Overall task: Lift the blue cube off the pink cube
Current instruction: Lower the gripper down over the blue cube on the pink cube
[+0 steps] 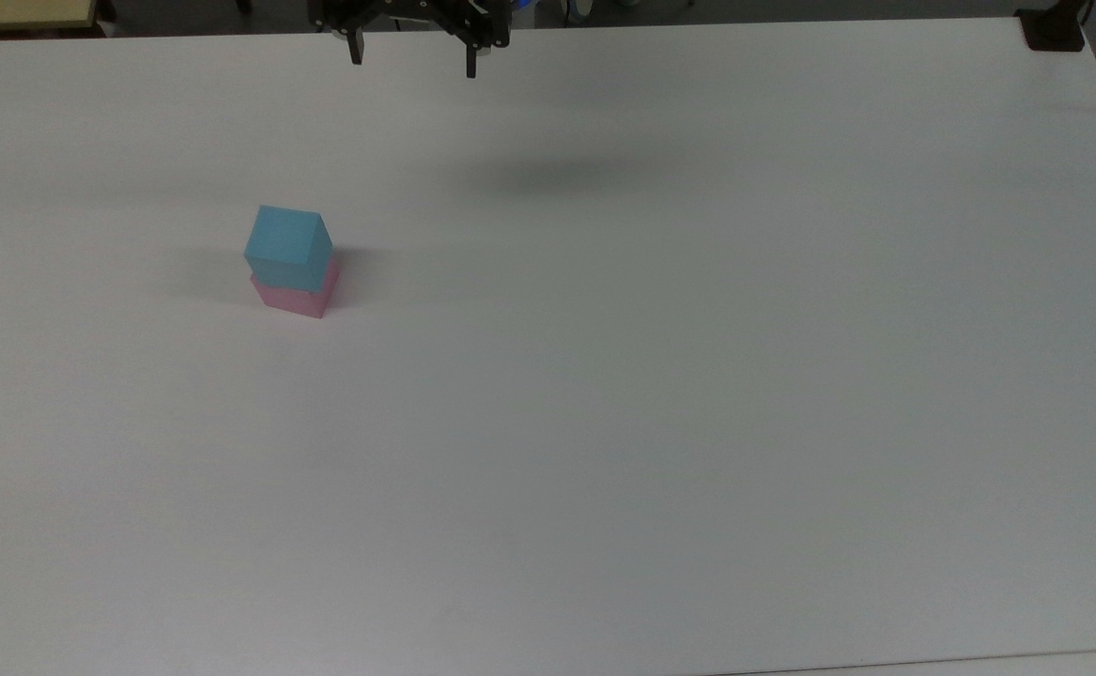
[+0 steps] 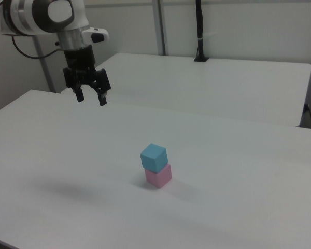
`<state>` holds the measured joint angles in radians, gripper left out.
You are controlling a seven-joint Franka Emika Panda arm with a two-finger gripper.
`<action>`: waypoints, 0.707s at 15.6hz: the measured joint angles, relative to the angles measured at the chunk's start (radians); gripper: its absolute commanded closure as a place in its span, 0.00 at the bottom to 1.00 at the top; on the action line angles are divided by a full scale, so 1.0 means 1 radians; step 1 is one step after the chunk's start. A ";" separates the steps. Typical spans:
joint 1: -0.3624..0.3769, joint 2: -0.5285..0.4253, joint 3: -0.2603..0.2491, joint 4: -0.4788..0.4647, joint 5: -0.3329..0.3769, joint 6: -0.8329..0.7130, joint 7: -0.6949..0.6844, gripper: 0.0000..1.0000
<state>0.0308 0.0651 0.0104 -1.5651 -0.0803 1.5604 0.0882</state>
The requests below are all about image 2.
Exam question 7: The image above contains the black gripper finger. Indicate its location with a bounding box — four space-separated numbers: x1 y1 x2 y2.
74 87 85 103
97 89 109 107

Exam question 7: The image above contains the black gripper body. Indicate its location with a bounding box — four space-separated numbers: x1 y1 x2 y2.
62 44 112 95

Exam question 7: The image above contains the blue cube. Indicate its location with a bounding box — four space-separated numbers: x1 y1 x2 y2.
139 143 169 174

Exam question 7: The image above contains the pink cube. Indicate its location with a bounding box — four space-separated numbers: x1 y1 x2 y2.
144 163 173 189

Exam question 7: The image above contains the white rear table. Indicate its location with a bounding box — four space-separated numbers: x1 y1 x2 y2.
60 53 311 128

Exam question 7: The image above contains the grey metal frame post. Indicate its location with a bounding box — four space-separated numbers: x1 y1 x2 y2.
34 35 55 93

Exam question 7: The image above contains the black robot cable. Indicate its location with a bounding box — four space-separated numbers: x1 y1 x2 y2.
11 35 64 60

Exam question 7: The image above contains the grey metal wall post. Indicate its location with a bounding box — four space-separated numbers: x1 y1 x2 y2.
152 0 169 56

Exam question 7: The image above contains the black camera stand pole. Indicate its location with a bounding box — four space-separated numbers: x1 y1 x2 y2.
193 0 210 63

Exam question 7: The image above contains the black wall power cable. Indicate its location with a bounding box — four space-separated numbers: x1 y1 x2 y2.
302 103 311 129

